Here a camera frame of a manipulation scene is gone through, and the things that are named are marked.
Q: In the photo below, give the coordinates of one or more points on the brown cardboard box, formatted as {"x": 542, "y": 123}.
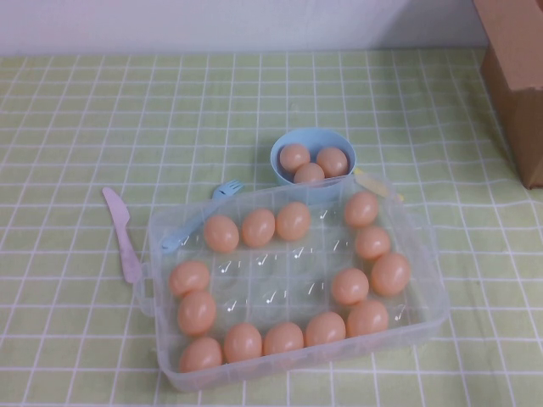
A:
{"x": 515, "y": 85}

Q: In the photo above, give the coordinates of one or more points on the green checked tablecloth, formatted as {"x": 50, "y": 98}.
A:
{"x": 63, "y": 127}

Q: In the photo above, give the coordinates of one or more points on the light blue bowl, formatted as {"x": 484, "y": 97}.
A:
{"x": 314, "y": 139}

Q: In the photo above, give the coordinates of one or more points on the tan plastic egg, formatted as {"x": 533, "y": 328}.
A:
{"x": 200, "y": 355}
{"x": 390, "y": 274}
{"x": 242, "y": 342}
{"x": 221, "y": 233}
{"x": 309, "y": 173}
{"x": 196, "y": 313}
{"x": 325, "y": 329}
{"x": 294, "y": 156}
{"x": 372, "y": 242}
{"x": 350, "y": 286}
{"x": 367, "y": 318}
{"x": 258, "y": 227}
{"x": 283, "y": 338}
{"x": 361, "y": 208}
{"x": 189, "y": 278}
{"x": 293, "y": 221}
{"x": 332, "y": 161}

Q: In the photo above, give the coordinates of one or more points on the yellow plastic spoon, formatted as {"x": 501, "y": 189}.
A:
{"x": 374, "y": 181}

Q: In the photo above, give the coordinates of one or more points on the transparent plastic egg box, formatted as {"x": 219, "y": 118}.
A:
{"x": 275, "y": 275}

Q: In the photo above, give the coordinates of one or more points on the light blue plastic fork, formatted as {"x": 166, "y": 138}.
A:
{"x": 227, "y": 191}

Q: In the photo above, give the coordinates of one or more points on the pink plastic knife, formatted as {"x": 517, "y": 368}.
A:
{"x": 121, "y": 229}

